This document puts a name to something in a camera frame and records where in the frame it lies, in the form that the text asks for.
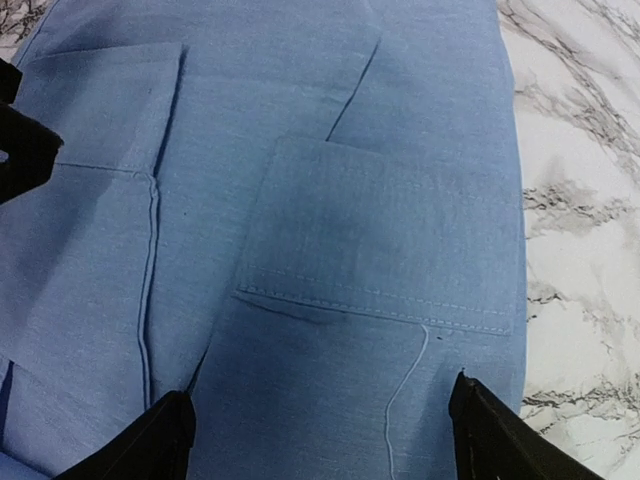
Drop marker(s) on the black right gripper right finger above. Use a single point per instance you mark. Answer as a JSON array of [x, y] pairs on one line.
[[492, 442]]

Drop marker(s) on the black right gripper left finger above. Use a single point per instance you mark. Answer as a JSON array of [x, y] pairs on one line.
[[156, 446]]

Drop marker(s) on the light blue long sleeve shirt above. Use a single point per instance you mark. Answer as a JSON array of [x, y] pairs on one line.
[[307, 214]]

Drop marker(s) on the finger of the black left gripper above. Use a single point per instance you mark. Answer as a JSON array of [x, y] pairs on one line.
[[31, 147]]

